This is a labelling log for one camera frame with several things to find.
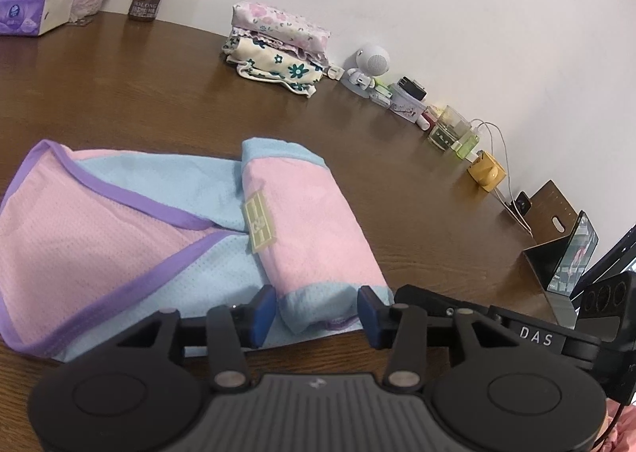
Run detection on folded cream floral garment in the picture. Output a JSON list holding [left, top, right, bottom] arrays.
[[222, 35, 326, 99]]

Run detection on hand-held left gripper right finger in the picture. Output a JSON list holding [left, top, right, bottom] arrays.
[[357, 284, 518, 390]]

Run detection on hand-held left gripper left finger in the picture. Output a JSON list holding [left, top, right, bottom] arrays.
[[116, 284, 278, 392]]

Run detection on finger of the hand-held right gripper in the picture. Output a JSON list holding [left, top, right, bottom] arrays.
[[395, 284, 494, 320]]

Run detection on purple tissue box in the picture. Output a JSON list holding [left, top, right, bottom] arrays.
[[0, 0, 76, 38]]

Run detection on glass cup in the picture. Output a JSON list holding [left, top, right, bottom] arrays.
[[427, 105, 470, 152]]

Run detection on brown cardboard stand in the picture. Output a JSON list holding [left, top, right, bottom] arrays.
[[522, 180, 587, 328]]

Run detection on pink cloth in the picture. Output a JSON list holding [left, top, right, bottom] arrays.
[[603, 405, 636, 452]]

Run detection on grey tin box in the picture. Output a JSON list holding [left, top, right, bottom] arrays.
[[388, 84, 428, 124]]

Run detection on white cable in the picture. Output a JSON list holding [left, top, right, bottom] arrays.
[[469, 120, 535, 234]]

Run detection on black monitor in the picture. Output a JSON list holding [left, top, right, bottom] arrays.
[[571, 224, 636, 301]]

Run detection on green small bottle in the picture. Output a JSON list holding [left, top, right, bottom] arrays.
[[456, 133, 482, 161]]

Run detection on white robot speaker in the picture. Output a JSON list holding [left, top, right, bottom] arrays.
[[343, 43, 391, 97]]

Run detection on yellow mug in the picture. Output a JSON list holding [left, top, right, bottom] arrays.
[[467, 150, 506, 192]]

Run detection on folded pink floral garment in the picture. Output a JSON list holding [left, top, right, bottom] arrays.
[[231, 0, 331, 66]]

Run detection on pink and blue tank top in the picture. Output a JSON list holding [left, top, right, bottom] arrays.
[[0, 136, 391, 363]]

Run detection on black charger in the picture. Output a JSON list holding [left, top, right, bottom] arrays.
[[396, 76, 428, 101]]

